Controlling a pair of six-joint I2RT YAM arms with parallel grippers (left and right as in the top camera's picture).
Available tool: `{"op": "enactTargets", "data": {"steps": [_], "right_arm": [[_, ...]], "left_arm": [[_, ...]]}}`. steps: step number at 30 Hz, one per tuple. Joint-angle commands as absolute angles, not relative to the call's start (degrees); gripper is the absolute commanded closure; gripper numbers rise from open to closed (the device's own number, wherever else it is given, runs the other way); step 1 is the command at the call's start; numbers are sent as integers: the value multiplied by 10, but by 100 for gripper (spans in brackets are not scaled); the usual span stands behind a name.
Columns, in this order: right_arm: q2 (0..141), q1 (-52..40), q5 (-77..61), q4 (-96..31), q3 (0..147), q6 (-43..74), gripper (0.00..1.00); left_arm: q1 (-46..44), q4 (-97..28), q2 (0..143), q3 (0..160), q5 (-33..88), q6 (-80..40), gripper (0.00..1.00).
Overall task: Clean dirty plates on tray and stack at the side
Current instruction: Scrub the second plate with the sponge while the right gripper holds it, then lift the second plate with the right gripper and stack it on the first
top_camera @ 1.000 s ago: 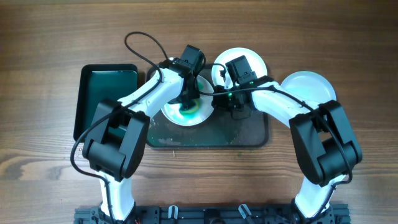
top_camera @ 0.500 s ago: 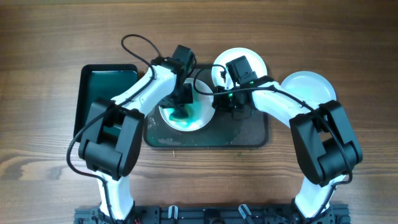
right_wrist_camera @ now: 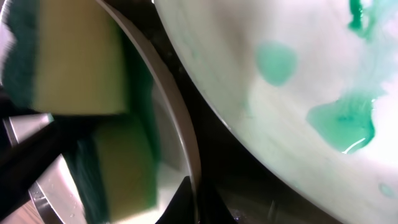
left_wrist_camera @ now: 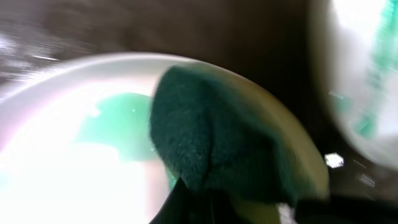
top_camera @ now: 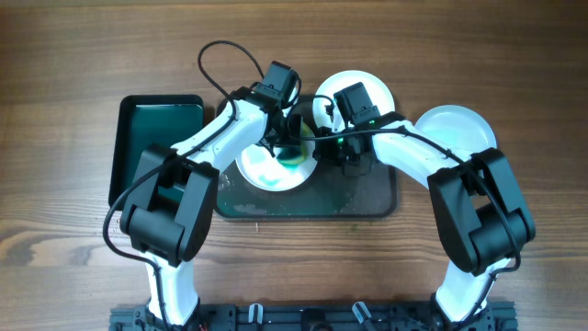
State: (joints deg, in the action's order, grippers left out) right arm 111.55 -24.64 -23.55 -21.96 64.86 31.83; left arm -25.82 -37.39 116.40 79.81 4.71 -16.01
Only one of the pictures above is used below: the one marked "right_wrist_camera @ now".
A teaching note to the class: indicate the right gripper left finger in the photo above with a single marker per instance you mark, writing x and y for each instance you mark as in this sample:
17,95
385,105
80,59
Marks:
182,208

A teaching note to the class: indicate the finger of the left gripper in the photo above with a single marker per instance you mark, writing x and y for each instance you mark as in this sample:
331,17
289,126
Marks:
25,162

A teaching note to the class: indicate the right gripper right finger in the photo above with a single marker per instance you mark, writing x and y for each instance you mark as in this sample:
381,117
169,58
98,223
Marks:
211,206

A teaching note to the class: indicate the white plate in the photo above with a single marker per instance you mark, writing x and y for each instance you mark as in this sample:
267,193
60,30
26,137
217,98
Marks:
175,139
309,87

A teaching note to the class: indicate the green yellow sponge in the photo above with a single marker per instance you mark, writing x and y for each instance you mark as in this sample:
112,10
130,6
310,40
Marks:
70,58

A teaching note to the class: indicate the dark serving tray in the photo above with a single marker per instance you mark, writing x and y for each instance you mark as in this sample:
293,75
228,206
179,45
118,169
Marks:
252,193

